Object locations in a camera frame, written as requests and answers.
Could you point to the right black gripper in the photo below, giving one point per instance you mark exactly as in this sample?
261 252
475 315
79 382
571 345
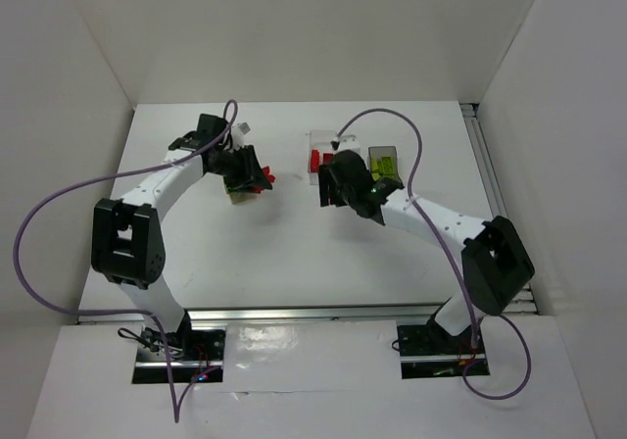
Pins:
327 184

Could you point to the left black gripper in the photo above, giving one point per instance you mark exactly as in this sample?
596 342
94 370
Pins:
248 166

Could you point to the red curved lego half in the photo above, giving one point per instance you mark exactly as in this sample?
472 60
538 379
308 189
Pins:
268 174

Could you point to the red rectangular lego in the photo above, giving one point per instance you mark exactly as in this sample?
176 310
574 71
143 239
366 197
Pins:
315 161

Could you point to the lime stepped lego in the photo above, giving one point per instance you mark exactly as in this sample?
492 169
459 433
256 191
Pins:
383 167

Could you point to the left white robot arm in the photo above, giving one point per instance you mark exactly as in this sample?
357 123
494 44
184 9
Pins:
127 241

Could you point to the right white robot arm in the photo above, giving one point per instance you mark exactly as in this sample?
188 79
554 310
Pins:
488 257

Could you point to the clear plastic container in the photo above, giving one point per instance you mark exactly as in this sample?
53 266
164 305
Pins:
323 144

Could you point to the grey translucent container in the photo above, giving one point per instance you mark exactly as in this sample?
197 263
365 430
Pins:
380 151

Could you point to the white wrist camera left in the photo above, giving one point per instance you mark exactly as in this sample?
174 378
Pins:
239 131

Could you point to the aluminium rail front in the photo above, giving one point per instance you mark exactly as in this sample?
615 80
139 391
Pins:
290 313

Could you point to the aluminium rail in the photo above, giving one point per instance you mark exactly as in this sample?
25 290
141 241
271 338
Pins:
490 174
290 313

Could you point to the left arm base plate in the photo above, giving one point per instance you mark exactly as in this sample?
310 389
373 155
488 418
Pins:
201 359

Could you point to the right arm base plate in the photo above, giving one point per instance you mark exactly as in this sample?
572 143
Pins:
427 351

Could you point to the aluminium rail right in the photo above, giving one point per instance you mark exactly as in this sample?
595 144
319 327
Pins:
490 174

